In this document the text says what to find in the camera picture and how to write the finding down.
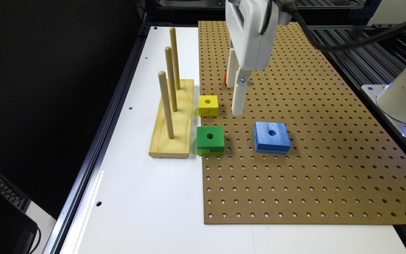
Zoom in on green block with hole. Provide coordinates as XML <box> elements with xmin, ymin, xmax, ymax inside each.
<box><xmin>197</xmin><ymin>126</ymin><xmax>225</xmax><ymax>155</ymax></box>

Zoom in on blue block with hole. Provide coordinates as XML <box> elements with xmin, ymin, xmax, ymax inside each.
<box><xmin>254</xmin><ymin>121</ymin><xmax>290</xmax><ymax>155</ymax></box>

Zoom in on black aluminium frame rail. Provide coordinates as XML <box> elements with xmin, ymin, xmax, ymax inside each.
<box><xmin>43</xmin><ymin>22</ymin><xmax>152</xmax><ymax>253</ymax></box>

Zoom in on middle wooden peg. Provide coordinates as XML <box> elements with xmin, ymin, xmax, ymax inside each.
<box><xmin>165</xmin><ymin>46</ymin><xmax>178</xmax><ymax>112</ymax></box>

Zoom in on wooden peg stand base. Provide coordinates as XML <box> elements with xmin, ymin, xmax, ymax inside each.
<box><xmin>149</xmin><ymin>79</ymin><xmax>194</xmax><ymax>159</ymax></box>

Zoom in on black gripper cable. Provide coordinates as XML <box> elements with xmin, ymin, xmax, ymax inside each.
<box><xmin>259</xmin><ymin>0</ymin><xmax>406</xmax><ymax>54</ymax></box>

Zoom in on brown perforated pegboard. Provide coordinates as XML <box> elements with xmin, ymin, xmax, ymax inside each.
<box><xmin>198</xmin><ymin>21</ymin><xmax>406</xmax><ymax>224</ymax></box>

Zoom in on wooden peg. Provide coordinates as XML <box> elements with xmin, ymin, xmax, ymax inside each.
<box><xmin>165</xmin><ymin>46</ymin><xmax>178</xmax><ymax>112</ymax></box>
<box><xmin>158</xmin><ymin>71</ymin><xmax>174</xmax><ymax>139</ymax></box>
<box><xmin>169</xmin><ymin>27</ymin><xmax>180</xmax><ymax>90</ymax></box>

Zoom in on yellow block with hole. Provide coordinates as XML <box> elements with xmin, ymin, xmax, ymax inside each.
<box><xmin>198</xmin><ymin>95</ymin><xmax>219</xmax><ymax>116</ymax></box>

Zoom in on front wooden peg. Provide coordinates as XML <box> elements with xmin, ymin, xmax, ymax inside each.
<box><xmin>158</xmin><ymin>71</ymin><xmax>174</xmax><ymax>139</ymax></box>

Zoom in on rear wooden peg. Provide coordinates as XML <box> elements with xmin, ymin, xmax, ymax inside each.
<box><xmin>169</xmin><ymin>27</ymin><xmax>180</xmax><ymax>90</ymax></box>

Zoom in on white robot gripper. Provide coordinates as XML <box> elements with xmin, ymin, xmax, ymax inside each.
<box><xmin>226</xmin><ymin>0</ymin><xmax>278</xmax><ymax>116</ymax></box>

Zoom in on black monitor corner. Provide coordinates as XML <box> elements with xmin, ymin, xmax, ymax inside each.
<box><xmin>0</xmin><ymin>195</ymin><xmax>37</xmax><ymax>254</ymax></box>

